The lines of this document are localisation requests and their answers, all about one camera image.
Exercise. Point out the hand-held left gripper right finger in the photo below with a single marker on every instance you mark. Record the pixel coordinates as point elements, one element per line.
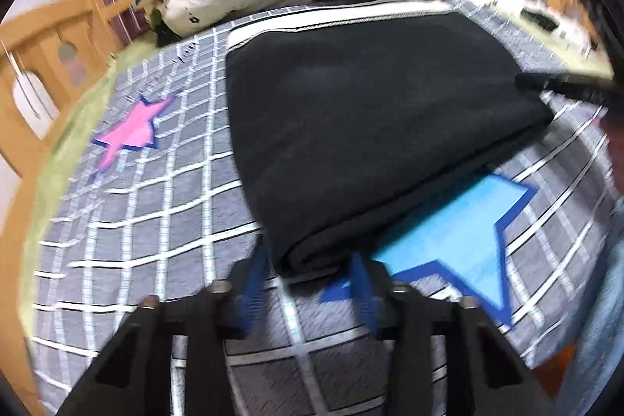
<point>363,294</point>

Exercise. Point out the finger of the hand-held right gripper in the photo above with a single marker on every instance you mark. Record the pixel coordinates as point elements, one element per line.
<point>570,87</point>

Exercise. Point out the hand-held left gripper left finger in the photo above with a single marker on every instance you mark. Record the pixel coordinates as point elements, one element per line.
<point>253,294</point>

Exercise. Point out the black pants with white stripe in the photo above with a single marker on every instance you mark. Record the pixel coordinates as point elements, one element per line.
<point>365,114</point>

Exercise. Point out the small dark flat object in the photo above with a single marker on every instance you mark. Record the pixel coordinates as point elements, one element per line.
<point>536,17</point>

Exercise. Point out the grey grid blanket with stars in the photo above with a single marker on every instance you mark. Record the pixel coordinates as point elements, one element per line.
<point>161,211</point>

